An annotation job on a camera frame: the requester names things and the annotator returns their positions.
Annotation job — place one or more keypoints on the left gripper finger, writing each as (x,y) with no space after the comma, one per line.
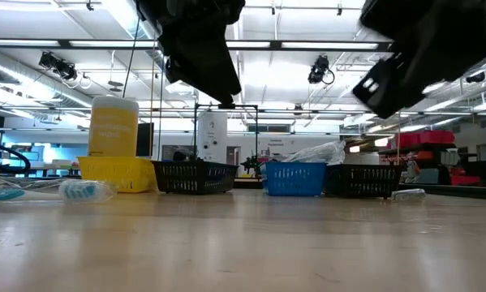
(206,69)

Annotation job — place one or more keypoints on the blue white toothbrush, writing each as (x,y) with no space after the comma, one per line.
(319,153)
(80,191)

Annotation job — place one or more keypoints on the teal white toothbrush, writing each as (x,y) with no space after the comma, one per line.
(409,195)

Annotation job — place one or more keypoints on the yellow plastic basket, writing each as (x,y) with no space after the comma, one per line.
(117,174)

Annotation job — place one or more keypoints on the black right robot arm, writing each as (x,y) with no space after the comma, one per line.
(429,16)

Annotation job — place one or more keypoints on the dark storage shelf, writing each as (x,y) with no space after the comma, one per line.
(417,147)

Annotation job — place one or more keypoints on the white pillar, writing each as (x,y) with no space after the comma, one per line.
(212,134)

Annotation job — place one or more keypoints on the black rig crossbar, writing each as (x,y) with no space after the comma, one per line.
(276,44)

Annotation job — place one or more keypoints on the person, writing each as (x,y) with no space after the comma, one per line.
(179,156)

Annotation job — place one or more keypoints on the black flat screen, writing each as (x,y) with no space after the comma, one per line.
(145,140)

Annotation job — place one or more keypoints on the black plastic mesh basket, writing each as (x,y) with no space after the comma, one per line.
(194,178)
(362,180)

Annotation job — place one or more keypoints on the yellow wipes canister white lid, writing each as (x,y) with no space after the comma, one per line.
(113,130)

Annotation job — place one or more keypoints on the blue plastic basket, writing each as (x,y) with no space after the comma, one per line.
(293,180)

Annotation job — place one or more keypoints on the black mounted camera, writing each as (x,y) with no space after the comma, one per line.
(319,69)

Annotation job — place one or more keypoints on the silver ventilation duct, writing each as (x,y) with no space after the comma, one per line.
(470,96)
(23,81)

